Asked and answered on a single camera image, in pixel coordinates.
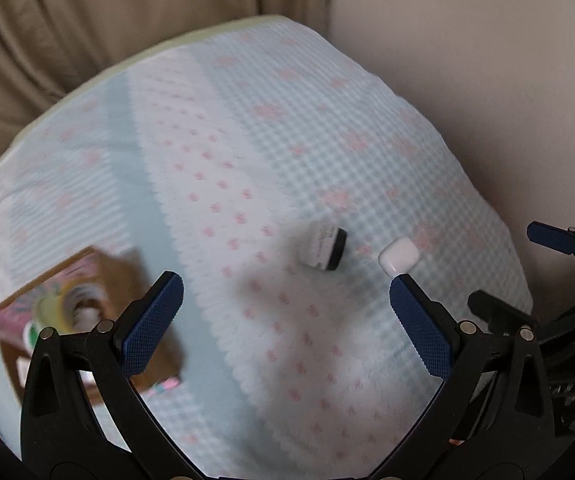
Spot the beige curtain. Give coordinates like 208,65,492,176
0,0,330,156

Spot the white earbuds case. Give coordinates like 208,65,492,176
377,237,421,278

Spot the small black capped white jar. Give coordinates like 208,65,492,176
297,221,347,271

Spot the open cardboard box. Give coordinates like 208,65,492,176
0,245,186,406

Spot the yellow tape roll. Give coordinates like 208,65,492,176
33,280,105,334

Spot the checked light blue bedspread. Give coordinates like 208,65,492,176
0,18,533,479

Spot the green labelled white jar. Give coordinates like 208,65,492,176
22,321,39,354

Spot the white pill bottle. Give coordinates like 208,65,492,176
73,298,102,332

